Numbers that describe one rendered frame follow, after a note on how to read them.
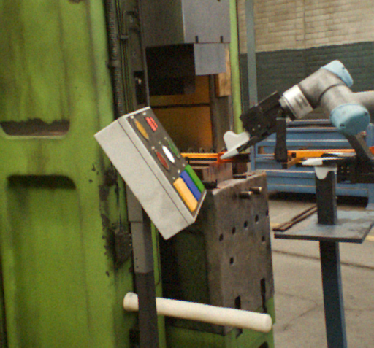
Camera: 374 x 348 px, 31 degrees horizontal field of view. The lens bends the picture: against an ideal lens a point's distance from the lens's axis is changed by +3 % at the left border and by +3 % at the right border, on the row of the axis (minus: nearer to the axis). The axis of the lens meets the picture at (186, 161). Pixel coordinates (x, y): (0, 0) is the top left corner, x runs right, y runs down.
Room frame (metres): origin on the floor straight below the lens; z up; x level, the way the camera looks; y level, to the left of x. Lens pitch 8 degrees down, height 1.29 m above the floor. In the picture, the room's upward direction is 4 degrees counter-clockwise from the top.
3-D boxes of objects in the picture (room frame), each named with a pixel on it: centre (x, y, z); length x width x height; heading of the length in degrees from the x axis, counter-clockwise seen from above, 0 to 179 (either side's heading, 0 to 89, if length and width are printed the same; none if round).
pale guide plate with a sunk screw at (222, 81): (2.44, -0.16, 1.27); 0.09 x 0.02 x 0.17; 148
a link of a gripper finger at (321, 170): (1.89, -0.38, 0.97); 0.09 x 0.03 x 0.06; 94
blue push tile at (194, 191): (1.57, 0.00, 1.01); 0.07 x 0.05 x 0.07; 173
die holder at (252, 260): (2.27, 0.06, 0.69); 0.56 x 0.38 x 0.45; 58
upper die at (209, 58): (2.21, 0.08, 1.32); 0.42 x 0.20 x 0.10; 58
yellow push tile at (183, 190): (1.47, 0.01, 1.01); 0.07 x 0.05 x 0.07; 173
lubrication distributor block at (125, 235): (1.85, 0.20, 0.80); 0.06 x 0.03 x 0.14; 148
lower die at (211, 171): (2.21, 0.08, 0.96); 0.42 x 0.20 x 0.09; 58
